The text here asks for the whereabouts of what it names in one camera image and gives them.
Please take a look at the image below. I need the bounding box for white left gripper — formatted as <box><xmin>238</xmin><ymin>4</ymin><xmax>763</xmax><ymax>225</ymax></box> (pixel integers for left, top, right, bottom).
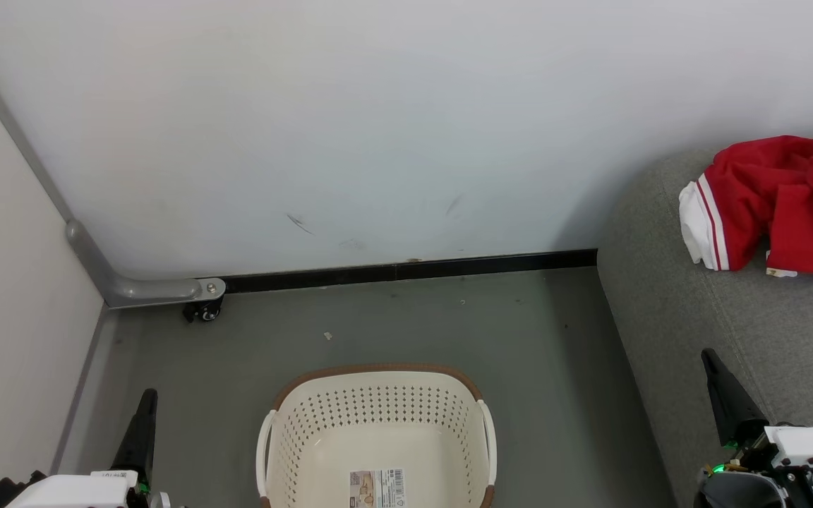
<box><xmin>4</xmin><ymin>389</ymin><xmax>159</xmax><ymax>508</ymax></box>

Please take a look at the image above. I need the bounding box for red and white jersey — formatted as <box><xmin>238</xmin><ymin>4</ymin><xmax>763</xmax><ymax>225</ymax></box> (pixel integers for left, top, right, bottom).
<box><xmin>678</xmin><ymin>134</ymin><xmax>813</xmax><ymax>278</ymax></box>

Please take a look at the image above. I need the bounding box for grey fabric sofa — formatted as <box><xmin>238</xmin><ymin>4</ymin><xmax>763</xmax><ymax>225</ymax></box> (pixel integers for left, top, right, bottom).
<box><xmin>597</xmin><ymin>145</ymin><xmax>813</xmax><ymax>508</ymax></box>

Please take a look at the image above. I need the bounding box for small black caster wheel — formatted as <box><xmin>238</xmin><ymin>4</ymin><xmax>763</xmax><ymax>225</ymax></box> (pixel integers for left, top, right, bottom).
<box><xmin>182</xmin><ymin>296</ymin><xmax>224</xmax><ymax>323</ymax></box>

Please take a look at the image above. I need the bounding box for cream perforated laundry basket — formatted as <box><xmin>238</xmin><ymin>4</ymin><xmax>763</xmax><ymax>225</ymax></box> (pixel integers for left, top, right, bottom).
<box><xmin>256</xmin><ymin>363</ymin><xmax>498</xmax><ymax>508</ymax></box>

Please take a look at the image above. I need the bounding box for paper barcode label sticker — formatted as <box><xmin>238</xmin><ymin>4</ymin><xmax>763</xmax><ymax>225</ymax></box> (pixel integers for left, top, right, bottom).
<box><xmin>349</xmin><ymin>468</ymin><xmax>407</xmax><ymax>508</ymax></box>

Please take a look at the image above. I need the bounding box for black baseboard strip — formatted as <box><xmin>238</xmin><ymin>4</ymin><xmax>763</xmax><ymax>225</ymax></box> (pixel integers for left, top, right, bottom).
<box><xmin>223</xmin><ymin>248</ymin><xmax>598</xmax><ymax>294</ymax></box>

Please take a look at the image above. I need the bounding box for grey metal frame tube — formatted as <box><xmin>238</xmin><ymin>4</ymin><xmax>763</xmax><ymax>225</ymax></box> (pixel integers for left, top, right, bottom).
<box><xmin>0</xmin><ymin>25</ymin><xmax>226</xmax><ymax>309</ymax></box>

